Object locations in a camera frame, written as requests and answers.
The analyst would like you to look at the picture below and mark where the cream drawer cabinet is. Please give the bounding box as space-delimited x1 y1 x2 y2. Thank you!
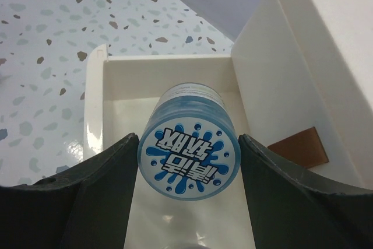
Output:
231 0 372 189

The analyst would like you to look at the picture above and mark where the cream bottom drawer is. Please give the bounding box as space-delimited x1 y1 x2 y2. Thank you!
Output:
84 45 255 248

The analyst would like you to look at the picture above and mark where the blue patterned round jar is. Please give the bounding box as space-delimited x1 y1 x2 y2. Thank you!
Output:
137 83 241 201

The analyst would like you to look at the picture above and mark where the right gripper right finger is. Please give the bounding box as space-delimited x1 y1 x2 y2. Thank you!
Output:
238 134 372 248

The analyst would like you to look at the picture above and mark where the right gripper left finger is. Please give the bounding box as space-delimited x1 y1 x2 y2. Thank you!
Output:
1 133 139 248

